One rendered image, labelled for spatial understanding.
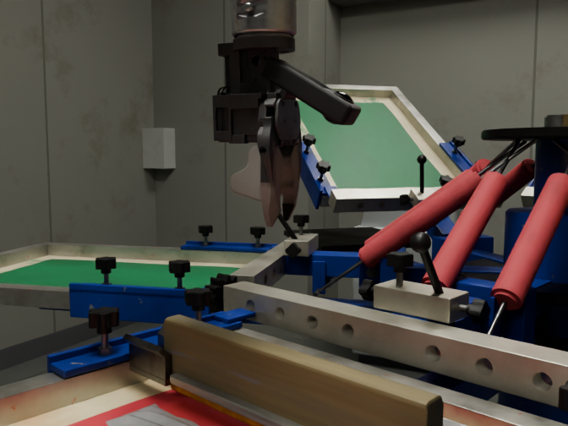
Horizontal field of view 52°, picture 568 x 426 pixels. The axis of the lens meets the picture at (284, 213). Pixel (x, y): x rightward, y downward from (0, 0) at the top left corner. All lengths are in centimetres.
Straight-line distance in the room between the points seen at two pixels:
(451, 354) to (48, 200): 344
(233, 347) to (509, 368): 32
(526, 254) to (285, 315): 40
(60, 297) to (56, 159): 278
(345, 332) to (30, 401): 43
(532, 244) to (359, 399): 55
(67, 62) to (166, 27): 89
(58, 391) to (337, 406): 37
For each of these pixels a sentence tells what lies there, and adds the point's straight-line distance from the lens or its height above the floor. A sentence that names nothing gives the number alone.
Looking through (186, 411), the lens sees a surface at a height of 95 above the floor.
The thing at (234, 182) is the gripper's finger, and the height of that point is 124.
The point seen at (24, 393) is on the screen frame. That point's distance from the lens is 79.
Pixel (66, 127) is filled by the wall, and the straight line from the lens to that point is 409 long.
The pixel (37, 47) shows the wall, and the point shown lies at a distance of 402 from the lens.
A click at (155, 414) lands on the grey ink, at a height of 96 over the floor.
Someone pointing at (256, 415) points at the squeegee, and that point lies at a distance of 66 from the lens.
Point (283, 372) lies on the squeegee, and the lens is 63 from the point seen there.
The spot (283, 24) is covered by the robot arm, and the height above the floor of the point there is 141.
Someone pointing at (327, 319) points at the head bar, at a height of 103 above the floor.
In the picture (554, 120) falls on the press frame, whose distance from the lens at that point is 133.
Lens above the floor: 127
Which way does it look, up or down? 6 degrees down
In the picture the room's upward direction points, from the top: straight up
